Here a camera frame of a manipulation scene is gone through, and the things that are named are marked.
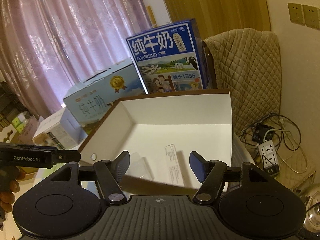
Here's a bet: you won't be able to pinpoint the white printed product box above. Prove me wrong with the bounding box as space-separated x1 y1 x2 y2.
32 107 87 150

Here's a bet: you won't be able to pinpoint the brown open cardboard box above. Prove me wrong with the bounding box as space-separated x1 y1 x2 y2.
79 89 233 194

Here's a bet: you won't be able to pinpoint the pink window curtain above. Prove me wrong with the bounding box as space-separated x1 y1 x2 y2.
1 0 150 117

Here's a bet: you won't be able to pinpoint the person's hand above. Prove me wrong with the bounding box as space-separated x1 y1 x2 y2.
1 167 25 213

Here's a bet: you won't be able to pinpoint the clear plastic package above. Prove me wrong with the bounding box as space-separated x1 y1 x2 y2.
126 153 154 180

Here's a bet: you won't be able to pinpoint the wall socket plate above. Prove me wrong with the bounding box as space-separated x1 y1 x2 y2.
287 3 319 29

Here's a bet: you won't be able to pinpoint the white paper medicine box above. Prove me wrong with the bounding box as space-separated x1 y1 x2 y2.
164 144 184 187

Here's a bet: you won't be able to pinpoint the white power strip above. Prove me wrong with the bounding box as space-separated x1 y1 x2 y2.
258 140 280 177

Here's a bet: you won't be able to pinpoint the dark blue milk carton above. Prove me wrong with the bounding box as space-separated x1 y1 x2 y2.
126 18 209 94

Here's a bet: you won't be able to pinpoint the tangled black cables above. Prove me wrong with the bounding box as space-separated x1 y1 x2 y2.
238 113 302 160

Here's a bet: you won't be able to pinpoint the light blue milk carton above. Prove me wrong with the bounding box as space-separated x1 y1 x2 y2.
63 59 145 134

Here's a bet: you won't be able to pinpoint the quilted beige chair cover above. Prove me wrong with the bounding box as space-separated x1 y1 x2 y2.
203 28 281 135

